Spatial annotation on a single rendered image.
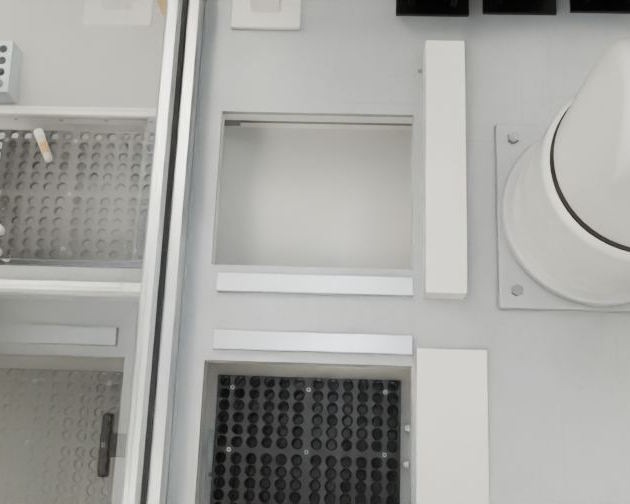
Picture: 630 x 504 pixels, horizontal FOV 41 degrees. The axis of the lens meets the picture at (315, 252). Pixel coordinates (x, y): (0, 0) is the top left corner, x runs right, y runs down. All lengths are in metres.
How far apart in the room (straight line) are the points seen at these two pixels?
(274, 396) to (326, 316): 0.12
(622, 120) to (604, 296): 0.33
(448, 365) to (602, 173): 0.32
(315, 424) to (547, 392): 0.27
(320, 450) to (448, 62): 0.50
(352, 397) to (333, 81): 0.40
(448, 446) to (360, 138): 0.45
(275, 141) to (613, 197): 0.56
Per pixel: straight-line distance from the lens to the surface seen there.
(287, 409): 1.06
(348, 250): 1.13
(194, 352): 1.00
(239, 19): 1.13
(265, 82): 1.09
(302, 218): 1.14
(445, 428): 0.97
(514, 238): 1.00
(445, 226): 0.99
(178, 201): 1.00
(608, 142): 0.75
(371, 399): 1.02
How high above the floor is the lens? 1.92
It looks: 75 degrees down
